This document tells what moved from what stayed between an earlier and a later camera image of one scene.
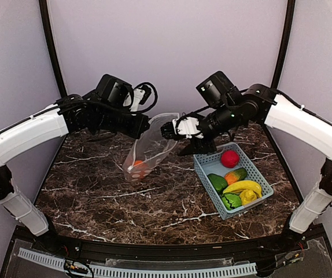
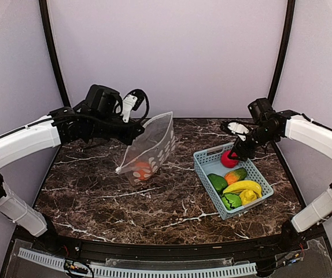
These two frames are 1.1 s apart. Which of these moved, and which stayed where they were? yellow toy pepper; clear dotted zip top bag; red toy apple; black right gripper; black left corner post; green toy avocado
Moved: clear dotted zip top bag; black right gripper
Stayed: green toy avocado; yellow toy pepper; red toy apple; black left corner post
